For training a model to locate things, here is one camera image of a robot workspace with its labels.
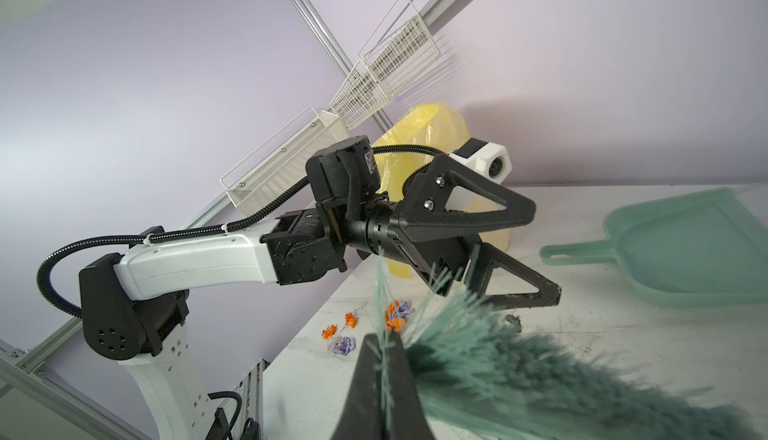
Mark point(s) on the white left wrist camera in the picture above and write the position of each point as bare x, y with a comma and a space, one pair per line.
489, 159

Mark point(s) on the purple paper scrap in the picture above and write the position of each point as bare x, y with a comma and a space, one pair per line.
342, 345

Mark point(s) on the yellow lined trash bin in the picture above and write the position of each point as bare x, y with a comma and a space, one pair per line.
432, 124

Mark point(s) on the green plastic dustpan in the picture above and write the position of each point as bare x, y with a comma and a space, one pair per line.
699, 249

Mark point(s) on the orange paper scrap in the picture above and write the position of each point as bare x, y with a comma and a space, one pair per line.
350, 320
394, 320
329, 332

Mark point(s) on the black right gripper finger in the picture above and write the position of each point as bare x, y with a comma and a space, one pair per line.
382, 401

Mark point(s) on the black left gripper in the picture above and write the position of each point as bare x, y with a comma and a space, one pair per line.
443, 207

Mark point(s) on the white wire wall basket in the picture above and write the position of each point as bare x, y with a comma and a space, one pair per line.
400, 50

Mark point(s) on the white mesh wall shelf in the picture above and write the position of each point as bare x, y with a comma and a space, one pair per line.
279, 162

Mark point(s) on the green hand brush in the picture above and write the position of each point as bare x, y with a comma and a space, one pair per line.
475, 372

